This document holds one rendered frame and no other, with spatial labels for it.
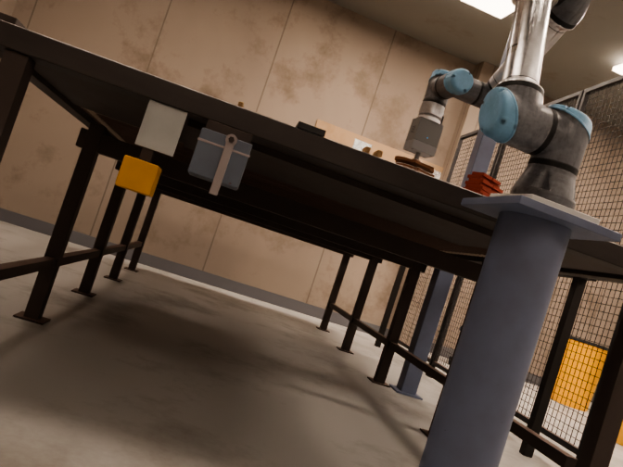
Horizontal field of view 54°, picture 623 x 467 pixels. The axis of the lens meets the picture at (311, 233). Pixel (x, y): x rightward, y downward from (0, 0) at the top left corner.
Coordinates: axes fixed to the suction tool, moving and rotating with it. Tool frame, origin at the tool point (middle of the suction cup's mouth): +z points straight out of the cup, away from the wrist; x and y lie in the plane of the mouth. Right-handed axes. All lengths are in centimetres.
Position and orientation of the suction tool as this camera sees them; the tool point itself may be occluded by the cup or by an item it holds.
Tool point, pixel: (413, 167)
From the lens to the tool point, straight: 196.2
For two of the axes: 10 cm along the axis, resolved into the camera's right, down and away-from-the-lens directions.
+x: 2.8, 0.5, -9.6
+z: -3.1, 9.5, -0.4
